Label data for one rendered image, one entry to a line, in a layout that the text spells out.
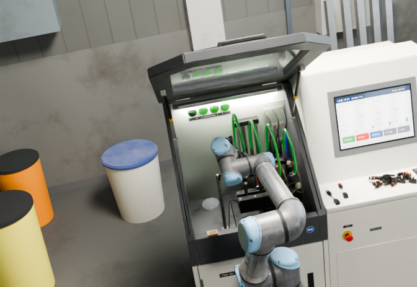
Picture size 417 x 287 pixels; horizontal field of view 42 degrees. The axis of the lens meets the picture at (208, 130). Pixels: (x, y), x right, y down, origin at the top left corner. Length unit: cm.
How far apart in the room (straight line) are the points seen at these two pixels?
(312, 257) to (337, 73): 95
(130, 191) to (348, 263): 202
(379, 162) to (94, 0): 275
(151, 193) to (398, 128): 220
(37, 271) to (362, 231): 223
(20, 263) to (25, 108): 159
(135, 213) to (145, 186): 27
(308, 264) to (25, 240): 189
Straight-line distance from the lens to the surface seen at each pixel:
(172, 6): 474
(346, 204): 276
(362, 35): 494
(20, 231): 377
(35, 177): 466
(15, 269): 392
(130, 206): 447
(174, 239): 429
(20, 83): 488
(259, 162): 214
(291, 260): 222
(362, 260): 300
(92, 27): 472
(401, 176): 293
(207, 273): 281
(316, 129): 283
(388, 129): 296
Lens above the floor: 257
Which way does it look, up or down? 26 degrees down
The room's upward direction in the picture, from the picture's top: 9 degrees counter-clockwise
